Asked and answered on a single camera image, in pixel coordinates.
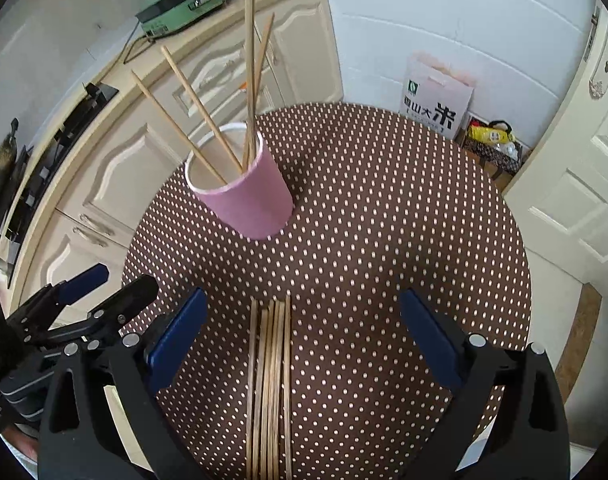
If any pink cup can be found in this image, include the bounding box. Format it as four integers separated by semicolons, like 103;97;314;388
185;121;293;241

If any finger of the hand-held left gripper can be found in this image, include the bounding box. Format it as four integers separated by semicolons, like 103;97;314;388
26;275;159;353
6;265;109;331

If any white panel door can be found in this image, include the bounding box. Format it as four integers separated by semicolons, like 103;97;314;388
501;5;608;286

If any cream base cabinet unit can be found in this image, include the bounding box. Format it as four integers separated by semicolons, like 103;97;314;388
0;0;345;311

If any metal door handle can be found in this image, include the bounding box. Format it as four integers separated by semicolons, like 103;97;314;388
584;7;608;96

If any single wooden chopstick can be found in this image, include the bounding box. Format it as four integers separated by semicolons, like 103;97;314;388
130;70;229;187
249;12;275;161
161;45;243;175
241;0;257;173

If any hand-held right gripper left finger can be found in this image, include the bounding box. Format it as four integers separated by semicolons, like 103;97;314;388
38;287;209;480

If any bundle of wooden chopsticks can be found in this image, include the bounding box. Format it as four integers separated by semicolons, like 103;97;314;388
245;296;293;480

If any brown patterned box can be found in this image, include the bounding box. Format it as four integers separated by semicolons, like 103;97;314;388
461;127;530;181

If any black power cable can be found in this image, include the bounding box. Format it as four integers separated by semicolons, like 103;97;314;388
118;25;149;66

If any yellow plastic bag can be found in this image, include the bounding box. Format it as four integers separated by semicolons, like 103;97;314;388
468;120;516;145

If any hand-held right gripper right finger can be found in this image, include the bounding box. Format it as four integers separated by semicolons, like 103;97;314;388
399;289;570;480

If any brown polka-dot tablecloth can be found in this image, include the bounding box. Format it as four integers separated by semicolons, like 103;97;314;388
121;102;532;480

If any black glass stove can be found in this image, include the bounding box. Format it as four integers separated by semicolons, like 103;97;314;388
0;82;119;261

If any white paper bag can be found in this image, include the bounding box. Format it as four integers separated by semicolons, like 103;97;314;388
399;51;477;141

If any green electric cooker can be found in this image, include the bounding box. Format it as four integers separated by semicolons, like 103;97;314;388
135;0;225;40

